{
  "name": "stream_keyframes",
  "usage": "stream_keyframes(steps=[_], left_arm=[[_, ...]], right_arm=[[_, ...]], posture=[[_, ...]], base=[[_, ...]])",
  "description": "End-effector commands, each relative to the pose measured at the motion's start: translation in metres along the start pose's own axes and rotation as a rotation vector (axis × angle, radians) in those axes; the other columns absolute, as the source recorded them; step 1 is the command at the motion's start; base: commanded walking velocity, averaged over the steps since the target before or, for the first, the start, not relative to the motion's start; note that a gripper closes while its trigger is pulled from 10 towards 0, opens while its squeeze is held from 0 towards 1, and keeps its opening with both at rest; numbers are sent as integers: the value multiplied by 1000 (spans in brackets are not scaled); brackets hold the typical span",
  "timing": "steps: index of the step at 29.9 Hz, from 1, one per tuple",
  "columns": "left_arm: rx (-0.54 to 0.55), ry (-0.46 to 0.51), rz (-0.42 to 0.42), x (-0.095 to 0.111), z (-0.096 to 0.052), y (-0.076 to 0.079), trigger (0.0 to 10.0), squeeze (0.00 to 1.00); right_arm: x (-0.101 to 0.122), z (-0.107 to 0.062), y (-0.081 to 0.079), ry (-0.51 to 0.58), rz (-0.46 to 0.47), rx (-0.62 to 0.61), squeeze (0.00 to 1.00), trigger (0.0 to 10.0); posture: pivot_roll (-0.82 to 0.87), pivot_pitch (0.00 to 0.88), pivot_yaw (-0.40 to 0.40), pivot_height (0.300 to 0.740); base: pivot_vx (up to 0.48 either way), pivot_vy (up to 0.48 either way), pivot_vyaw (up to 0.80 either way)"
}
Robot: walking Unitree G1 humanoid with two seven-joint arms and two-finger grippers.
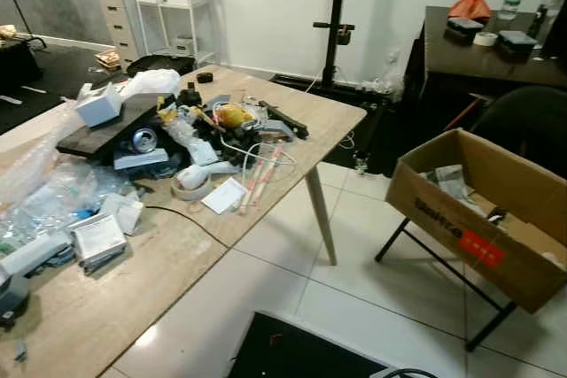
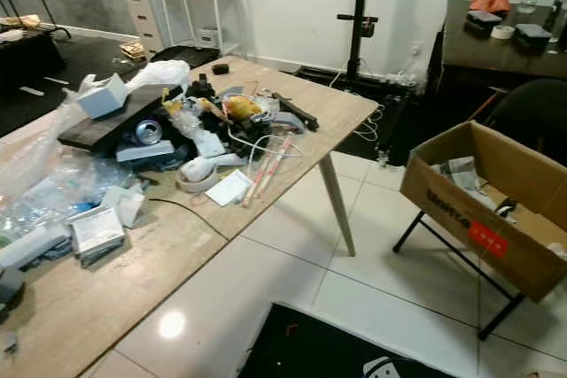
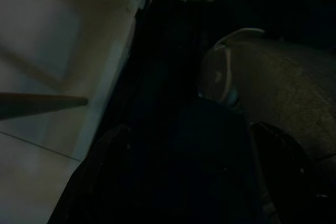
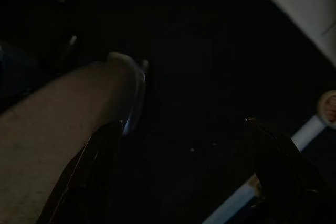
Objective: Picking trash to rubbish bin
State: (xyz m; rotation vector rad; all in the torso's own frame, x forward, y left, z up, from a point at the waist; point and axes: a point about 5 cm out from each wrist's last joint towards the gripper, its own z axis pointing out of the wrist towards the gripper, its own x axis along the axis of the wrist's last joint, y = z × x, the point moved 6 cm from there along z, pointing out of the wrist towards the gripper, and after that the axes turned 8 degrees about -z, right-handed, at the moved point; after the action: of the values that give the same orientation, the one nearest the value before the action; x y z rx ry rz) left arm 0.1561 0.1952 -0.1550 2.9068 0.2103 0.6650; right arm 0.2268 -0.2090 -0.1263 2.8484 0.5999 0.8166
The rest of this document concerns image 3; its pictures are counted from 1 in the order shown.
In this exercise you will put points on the brown fabric rounded object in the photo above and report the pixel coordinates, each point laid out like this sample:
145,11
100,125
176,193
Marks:
283,90

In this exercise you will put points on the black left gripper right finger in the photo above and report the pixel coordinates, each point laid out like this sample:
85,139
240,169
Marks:
288,176

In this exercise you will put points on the light wood table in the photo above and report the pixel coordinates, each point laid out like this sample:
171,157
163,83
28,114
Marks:
39,106

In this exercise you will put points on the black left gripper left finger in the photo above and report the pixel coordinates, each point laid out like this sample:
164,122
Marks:
89,182

